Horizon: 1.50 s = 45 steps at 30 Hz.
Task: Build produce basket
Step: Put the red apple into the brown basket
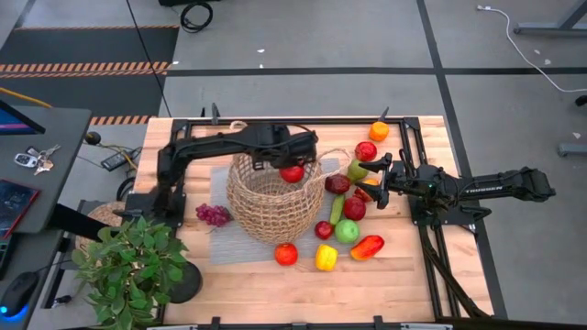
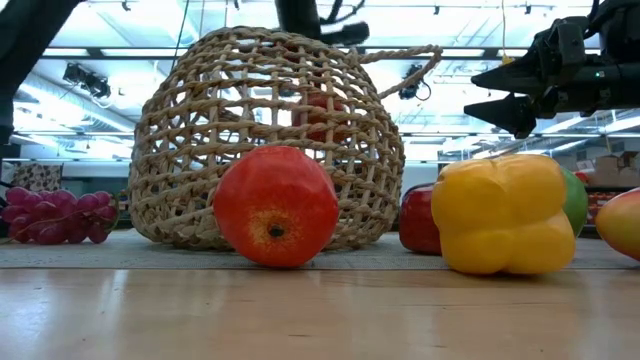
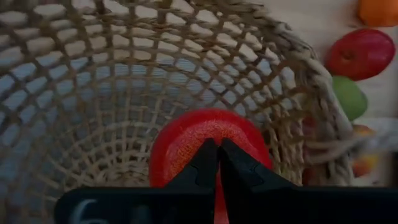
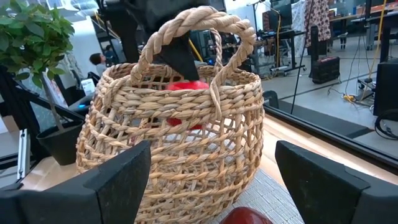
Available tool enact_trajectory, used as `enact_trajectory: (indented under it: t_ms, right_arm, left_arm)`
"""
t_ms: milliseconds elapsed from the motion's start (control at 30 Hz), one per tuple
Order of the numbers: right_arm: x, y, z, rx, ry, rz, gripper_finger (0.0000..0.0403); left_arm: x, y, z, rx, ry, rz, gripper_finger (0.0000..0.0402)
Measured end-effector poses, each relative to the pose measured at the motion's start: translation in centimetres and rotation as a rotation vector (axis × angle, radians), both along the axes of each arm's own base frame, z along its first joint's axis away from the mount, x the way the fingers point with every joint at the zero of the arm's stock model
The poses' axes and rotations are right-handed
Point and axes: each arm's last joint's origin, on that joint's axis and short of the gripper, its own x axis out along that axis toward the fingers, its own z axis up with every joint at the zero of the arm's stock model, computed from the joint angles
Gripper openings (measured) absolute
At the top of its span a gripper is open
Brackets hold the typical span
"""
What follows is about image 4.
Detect black plant pot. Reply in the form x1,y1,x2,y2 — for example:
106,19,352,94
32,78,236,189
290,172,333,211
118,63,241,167
36,119,85,167

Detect long workbench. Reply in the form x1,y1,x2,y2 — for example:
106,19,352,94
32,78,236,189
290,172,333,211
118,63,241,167
329,2,398,63

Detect white lace cloth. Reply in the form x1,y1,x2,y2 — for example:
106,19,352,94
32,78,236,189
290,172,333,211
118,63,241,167
290,0,308,58

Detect yellow hanging cable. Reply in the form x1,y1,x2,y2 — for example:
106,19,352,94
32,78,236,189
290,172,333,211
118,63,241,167
366,0,388,83

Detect black computer tower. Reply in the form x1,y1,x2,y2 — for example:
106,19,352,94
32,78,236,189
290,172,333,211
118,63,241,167
373,60,398,118

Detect black case red lid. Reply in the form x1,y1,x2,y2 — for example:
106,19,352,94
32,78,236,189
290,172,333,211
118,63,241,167
312,55,341,85

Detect person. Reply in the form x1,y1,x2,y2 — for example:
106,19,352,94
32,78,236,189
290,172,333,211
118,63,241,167
89,52,108,77

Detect large crimson red fruit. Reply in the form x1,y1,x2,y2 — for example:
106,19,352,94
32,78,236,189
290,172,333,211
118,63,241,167
165,79,211,131

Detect dark red bell pepper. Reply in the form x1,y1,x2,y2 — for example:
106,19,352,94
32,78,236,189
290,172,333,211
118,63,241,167
220,206,274,224

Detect yellow hose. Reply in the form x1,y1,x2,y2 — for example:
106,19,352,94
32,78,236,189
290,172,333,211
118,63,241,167
187,37,205,63

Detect black stand base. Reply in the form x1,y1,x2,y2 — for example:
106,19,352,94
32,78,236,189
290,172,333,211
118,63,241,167
357,77,377,102

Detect black desk monitor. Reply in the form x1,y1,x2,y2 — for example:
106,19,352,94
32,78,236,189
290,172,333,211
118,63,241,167
269,2,294,32

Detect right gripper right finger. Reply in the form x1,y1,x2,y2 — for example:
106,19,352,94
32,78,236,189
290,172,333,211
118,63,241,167
274,139,398,224

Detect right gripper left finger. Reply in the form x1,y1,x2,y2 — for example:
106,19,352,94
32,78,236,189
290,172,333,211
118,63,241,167
0,139,152,224

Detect woven wicker basket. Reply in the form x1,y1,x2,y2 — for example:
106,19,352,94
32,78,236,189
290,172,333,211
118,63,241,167
75,5,265,224

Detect black aluminium table frame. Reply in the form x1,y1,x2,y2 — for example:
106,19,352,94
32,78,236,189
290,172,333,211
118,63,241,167
263,104,398,175

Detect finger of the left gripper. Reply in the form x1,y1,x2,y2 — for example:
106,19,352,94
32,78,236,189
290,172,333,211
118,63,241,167
154,30,200,82

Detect black cable coil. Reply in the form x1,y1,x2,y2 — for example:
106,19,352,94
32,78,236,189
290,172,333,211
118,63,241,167
374,108,398,141

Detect black standing desk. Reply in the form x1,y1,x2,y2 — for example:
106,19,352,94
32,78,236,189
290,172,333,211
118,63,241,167
254,29,307,78

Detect silver aluminium extrusion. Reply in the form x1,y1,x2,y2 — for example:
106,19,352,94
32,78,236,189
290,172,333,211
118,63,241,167
17,128,31,181

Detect black frame clamp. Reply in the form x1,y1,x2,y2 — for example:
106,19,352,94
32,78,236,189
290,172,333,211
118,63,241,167
263,90,280,110

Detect tall black column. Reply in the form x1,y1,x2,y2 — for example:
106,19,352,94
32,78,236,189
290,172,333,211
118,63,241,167
310,24,320,78

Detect floral patterned cloth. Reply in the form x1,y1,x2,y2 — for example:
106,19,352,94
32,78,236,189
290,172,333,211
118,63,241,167
303,0,332,57

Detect thin black pole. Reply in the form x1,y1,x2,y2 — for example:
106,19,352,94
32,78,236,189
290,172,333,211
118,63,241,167
290,0,313,115

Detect green leafy plant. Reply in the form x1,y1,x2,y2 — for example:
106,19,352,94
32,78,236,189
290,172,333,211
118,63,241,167
0,0,76,133

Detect grey woven placemat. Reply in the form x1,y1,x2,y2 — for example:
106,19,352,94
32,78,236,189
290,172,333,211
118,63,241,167
207,169,306,224

